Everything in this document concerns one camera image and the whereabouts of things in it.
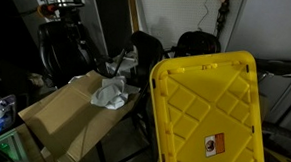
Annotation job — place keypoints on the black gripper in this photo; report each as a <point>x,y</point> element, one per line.
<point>58,46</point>

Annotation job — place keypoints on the white cloth towel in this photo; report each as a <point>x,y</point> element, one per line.
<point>111,93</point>

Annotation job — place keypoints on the crumpled white plastic sheet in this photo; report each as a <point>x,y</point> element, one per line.
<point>121,64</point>

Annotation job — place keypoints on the wooden plank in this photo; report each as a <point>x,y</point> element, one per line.
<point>132,10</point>

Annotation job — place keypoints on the brown cardboard box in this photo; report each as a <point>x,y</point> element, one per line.
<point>70,120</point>

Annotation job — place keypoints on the white pegboard panel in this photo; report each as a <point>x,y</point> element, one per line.
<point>175,14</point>

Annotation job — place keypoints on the black backpack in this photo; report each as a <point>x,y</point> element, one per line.
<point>197,43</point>

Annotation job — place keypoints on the green bottle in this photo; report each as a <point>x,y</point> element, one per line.
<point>4,149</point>

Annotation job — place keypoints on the large yellow plastic bin lid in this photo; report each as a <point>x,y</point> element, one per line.
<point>210,111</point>

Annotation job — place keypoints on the black padded armrest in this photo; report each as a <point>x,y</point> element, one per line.
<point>276,66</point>

